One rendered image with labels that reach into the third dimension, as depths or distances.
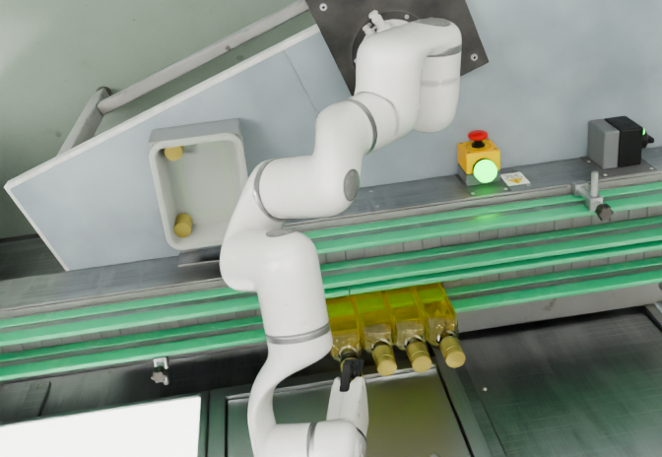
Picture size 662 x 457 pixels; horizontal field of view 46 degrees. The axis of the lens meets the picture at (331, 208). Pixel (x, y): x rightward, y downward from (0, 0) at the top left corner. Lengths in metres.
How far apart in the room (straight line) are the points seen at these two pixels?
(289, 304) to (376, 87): 0.34
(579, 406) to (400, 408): 0.32
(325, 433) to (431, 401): 0.44
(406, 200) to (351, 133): 0.53
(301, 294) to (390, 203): 0.59
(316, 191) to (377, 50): 0.23
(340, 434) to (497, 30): 0.87
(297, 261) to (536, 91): 0.81
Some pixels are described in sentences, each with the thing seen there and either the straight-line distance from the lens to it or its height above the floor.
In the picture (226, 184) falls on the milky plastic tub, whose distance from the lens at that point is 1.57.
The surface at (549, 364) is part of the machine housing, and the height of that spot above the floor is 1.01.
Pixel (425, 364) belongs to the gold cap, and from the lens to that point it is 1.34.
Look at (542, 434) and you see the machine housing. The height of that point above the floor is 1.20.
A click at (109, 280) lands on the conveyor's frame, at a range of 1.62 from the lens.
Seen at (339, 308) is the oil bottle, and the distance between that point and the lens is 1.45.
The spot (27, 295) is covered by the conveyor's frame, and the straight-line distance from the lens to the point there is 1.65.
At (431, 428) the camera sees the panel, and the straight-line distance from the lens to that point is 1.41.
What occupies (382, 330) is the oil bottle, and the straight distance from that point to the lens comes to 1.38.
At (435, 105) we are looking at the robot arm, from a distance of 1.22.
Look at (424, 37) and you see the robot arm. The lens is 1.15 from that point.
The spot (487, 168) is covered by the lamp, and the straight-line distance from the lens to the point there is 1.55.
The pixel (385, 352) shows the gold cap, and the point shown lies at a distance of 1.34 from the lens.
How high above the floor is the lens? 2.22
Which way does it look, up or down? 65 degrees down
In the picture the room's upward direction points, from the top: 165 degrees clockwise
